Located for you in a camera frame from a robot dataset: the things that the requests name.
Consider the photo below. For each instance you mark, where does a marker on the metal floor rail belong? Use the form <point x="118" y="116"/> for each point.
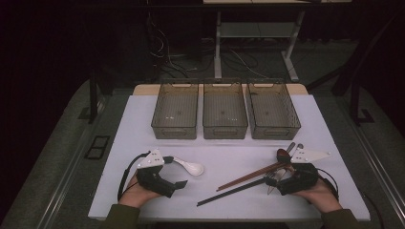
<point x="63" y="184"/>
<point x="379" y="171"/>

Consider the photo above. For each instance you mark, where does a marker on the white desk frame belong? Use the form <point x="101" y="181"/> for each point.
<point x="254" y="30"/>

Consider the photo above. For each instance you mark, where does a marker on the person's right hand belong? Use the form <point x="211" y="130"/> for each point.
<point x="321" y="197"/>

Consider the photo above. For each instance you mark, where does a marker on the person's left hand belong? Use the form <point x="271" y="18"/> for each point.
<point x="133" y="195"/>

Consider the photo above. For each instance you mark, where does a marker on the black chopstick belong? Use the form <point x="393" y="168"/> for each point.
<point x="248" y="186"/>
<point x="229" y="193"/>

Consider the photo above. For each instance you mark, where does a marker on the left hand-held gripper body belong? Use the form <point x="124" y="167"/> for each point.
<point x="153" y="179"/>

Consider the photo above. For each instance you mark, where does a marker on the white table mat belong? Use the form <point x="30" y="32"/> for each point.
<point x="223" y="152"/>

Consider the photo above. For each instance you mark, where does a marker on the translucent brown plastic bin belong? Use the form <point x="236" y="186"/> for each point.
<point x="272" y="111"/>
<point x="224" y="111"/>
<point x="175" y="111"/>

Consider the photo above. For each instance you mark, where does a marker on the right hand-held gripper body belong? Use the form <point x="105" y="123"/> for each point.
<point x="299" y="183"/>

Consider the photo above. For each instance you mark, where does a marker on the black floor socket frame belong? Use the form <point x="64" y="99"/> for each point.
<point x="97" y="147"/>

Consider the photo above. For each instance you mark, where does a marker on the red-brown wooden spoon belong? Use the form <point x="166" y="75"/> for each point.
<point x="282" y="156"/>

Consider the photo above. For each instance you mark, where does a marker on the black metal stand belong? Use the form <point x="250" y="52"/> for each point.
<point x="356" y="101"/>
<point x="93" y="95"/>

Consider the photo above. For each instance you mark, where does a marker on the white ceramic spoon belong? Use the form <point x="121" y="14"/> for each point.
<point x="195" y="169"/>

